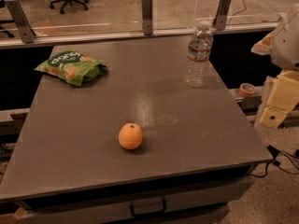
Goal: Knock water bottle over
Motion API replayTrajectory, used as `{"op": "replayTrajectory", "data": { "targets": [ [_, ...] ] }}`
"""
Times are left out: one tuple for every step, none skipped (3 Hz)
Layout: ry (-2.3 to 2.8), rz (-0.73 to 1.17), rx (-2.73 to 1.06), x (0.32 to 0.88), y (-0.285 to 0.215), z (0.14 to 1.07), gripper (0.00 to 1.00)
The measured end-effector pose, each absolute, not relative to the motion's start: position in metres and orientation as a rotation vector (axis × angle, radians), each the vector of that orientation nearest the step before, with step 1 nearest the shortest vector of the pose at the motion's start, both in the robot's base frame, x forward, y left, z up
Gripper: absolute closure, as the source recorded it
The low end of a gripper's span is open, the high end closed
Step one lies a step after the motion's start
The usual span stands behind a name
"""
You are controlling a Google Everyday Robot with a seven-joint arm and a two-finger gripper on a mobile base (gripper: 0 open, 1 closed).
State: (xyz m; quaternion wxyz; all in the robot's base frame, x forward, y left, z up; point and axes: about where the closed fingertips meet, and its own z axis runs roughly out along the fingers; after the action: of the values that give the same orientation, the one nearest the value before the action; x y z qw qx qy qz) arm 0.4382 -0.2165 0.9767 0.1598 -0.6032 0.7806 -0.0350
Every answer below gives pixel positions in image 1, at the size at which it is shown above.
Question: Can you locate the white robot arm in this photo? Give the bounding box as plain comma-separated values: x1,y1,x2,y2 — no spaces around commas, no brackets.
271,4,299,71

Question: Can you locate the clear plastic water bottle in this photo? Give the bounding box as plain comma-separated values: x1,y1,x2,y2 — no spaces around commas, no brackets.
185,21,213,88

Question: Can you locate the orange fruit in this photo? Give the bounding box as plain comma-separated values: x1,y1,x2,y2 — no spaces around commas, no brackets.
118,123,143,150

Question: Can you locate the green snack bag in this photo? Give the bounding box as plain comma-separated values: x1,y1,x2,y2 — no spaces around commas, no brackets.
35,50,107,87

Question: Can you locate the roll of tape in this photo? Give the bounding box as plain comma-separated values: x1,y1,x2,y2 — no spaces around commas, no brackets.
238,83,256,97

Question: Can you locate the grey cabinet drawer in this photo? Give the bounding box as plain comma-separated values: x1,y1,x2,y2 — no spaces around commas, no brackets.
14,175,254,224

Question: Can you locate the clear glass barrier panel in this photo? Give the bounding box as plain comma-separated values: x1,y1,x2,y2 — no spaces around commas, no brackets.
0,0,299,41

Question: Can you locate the black drawer handle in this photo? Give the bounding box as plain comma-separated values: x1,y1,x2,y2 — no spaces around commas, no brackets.
130,198,167,218

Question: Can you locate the middle metal glass bracket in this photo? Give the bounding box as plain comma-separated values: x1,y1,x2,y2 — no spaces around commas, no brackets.
141,0,153,35

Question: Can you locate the metal glass bracket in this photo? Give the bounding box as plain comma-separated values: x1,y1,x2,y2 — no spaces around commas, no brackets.
5,0,36,43
213,0,232,31
141,0,153,35

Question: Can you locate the right metal glass bracket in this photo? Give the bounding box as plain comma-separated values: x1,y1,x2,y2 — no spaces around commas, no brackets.
213,0,232,31

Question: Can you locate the black floor cable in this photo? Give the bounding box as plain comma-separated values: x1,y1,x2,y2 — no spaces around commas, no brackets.
250,145,299,178

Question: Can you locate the left metal glass bracket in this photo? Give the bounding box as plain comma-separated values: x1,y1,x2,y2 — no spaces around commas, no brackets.
5,0,36,43

